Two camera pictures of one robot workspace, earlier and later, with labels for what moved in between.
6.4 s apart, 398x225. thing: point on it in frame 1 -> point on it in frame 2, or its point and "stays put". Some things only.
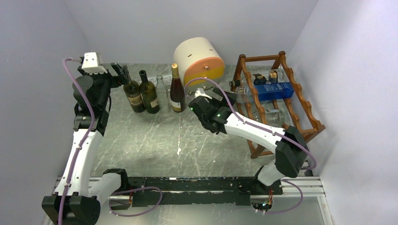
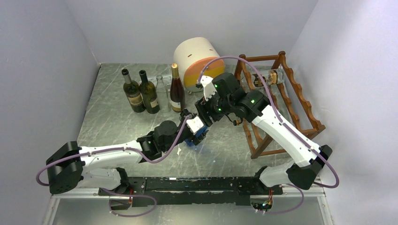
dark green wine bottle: (148, 91) stays put
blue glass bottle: (273, 91) -> (189, 143)
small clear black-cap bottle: (274, 77) stays put
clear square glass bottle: (163, 94) stays put
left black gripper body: (105, 81) -> (181, 119)
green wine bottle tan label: (133, 92) stays put
